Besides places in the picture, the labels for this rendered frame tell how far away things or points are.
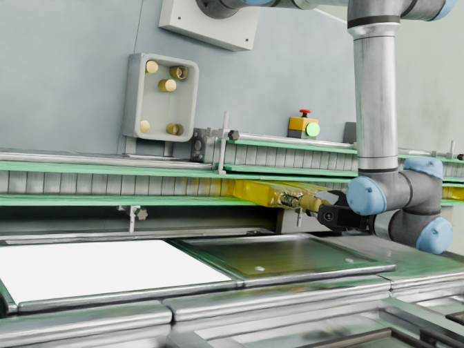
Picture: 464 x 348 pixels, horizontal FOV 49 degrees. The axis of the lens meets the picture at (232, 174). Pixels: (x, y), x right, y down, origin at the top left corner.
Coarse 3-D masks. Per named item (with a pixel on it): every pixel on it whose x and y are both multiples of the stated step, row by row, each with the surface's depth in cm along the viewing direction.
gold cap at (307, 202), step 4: (304, 196) 131; (308, 196) 131; (300, 200) 131; (304, 200) 130; (308, 200) 129; (312, 200) 128; (316, 200) 128; (300, 204) 131; (304, 204) 130; (308, 204) 129; (312, 204) 128; (316, 204) 129; (304, 208) 131; (308, 208) 130; (312, 208) 128; (316, 208) 129
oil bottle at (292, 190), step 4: (260, 180) 146; (264, 180) 147; (268, 180) 148; (280, 184) 141; (284, 184) 142; (288, 188) 135; (292, 188) 135; (296, 188) 136; (288, 192) 134; (292, 192) 134; (296, 192) 134; (300, 192) 135; (284, 208) 135; (288, 208) 135; (292, 208) 135; (296, 208) 135
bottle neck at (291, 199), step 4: (280, 196) 130; (284, 196) 129; (288, 196) 128; (292, 196) 127; (280, 200) 130; (284, 200) 128; (288, 200) 127; (292, 200) 127; (296, 200) 128; (284, 204) 129; (288, 204) 128; (292, 204) 128; (296, 204) 128
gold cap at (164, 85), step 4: (160, 80) 142; (164, 80) 140; (168, 80) 139; (172, 80) 139; (160, 84) 141; (164, 84) 138; (168, 84) 139; (172, 84) 139; (160, 88) 141; (164, 88) 139; (168, 88) 139; (172, 88) 140
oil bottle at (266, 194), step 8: (232, 184) 145; (240, 184) 142; (248, 184) 139; (256, 184) 136; (264, 184) 134; (272, 184) 135; (232, 192) 145; (240, 192) 142; (248, 192) 139; (256, 192) 136; (264, 192) 133; (272, 192) 130; (280, 192) 131; (248, 200) 139; (256, 200) 135; (264, 200) 133; (272, 200) 131
